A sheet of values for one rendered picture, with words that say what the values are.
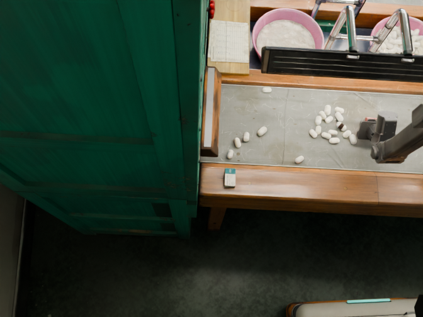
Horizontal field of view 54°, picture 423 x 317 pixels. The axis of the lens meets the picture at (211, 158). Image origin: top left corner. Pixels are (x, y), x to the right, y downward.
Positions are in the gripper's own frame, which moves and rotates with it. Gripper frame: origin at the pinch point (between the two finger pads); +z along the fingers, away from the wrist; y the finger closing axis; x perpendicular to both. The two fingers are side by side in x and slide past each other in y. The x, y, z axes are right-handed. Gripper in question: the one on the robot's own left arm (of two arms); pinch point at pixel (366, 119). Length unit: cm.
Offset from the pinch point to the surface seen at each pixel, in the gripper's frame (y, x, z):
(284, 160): 28.6, 11.6, -12.4
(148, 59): 62, -42, -84
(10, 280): 136, 81, -9
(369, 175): 0.8, 12.7, -16.3
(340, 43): 5.7, -18.1, 32.0
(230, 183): 47, 15, -24
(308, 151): 20.6, 9.0, -9.3
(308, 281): 3, 90, 11
